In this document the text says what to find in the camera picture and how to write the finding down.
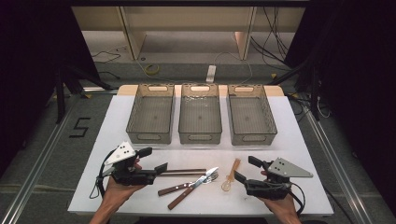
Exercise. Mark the person's right hand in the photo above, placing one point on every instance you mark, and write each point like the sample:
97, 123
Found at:
283, 208

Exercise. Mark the yellow tape roll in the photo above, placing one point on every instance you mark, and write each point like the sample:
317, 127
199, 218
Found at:
152, 69

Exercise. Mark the beige wooden shelf unit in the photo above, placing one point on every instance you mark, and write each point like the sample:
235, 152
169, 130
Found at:
134, 37

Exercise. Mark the smoky transparent plastic bin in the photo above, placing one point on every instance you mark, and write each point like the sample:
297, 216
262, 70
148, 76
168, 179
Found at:
250, 118
151, 115
200, 116

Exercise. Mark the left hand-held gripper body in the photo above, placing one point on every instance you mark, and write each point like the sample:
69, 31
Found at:
130, 177

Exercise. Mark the person's left hand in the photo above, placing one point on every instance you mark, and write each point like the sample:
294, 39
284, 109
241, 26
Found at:
116, 194

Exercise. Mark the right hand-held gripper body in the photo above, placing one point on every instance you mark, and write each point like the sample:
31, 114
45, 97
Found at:
267, 188

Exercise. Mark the aluminium floor rail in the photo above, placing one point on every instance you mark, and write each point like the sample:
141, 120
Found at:
339, 168
34, 174

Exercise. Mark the black metal stand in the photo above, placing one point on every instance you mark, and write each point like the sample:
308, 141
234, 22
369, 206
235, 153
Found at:
315, 93
60, 96

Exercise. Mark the dark brown wooden chopstick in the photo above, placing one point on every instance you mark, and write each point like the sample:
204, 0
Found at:
186, 170
183, 174

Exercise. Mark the white power strip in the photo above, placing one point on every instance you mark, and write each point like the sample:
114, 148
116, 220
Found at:
211, 74

